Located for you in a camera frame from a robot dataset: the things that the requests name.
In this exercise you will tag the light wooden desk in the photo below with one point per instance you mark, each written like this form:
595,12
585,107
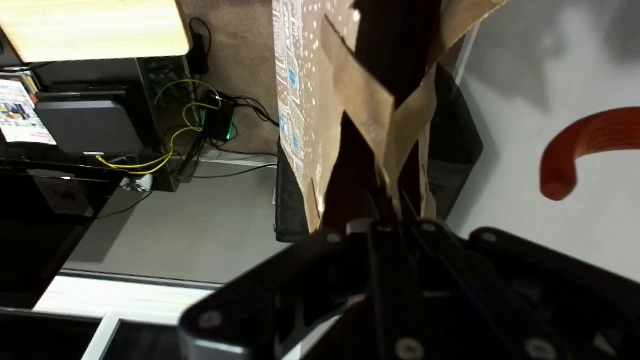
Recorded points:
92,26

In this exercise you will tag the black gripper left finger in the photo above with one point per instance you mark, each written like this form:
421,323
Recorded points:
280,286

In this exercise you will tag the brown dotted paper bag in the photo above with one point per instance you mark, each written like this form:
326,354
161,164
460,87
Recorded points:
362,101

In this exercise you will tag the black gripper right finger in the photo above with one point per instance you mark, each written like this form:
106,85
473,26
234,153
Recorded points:
532,292

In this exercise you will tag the black computer tower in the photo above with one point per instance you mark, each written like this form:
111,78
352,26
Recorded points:
92,127

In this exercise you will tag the printed paper booklet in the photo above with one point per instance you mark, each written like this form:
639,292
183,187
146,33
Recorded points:
21,113

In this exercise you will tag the orange hook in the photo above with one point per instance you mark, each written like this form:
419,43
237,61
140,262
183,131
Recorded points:
580,141

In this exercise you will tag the green electronic device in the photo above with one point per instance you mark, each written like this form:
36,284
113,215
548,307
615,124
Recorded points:
218,122

